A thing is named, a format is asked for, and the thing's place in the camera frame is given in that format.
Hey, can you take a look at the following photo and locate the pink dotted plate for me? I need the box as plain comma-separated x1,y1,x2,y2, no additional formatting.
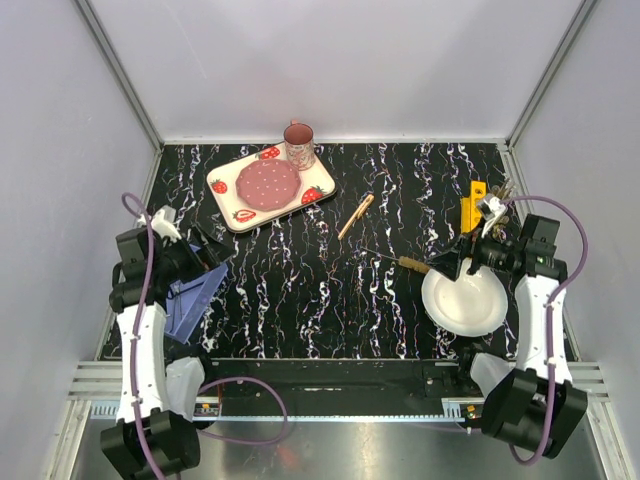
235,159,302,212

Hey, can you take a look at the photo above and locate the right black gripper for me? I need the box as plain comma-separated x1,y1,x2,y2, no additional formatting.
424,216,522,282

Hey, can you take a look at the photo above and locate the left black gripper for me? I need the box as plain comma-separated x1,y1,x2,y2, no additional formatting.
152,222,236,283

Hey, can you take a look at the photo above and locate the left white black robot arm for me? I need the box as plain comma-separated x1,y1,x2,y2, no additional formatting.
100,226,233,479

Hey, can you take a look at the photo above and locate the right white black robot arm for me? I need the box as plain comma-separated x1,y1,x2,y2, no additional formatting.
427,214,588,466

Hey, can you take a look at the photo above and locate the yellow test tube rack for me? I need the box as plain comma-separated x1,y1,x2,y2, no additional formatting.
460,180,487,234

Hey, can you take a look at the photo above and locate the pink floral mug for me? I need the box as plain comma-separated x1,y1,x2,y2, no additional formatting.
283,121,315,171

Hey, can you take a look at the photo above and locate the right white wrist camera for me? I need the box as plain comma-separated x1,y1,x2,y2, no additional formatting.
476,194,507,237

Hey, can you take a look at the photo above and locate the right controller box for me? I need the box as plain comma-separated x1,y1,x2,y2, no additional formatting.
462,404,483,421

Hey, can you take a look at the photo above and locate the wooden clothespin clamp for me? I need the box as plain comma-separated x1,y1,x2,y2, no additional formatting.
338,194,375,241

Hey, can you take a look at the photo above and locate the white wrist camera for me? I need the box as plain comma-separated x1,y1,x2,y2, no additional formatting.
476,194,507,237
135,205,183,244

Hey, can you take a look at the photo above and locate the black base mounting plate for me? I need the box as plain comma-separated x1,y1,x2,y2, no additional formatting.
213,359,480,396

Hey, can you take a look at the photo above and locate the white paper plate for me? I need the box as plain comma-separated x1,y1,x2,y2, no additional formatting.
421,258,509,337

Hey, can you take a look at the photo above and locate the blue plastic bin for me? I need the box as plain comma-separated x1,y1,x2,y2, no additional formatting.
165,263,228,344

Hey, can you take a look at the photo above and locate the glass test tube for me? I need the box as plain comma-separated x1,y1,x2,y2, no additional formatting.
498,180,515,200
490,216,509,241
491,185,508,199

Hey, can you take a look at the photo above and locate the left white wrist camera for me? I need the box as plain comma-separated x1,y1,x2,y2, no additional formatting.
135,205,183,244

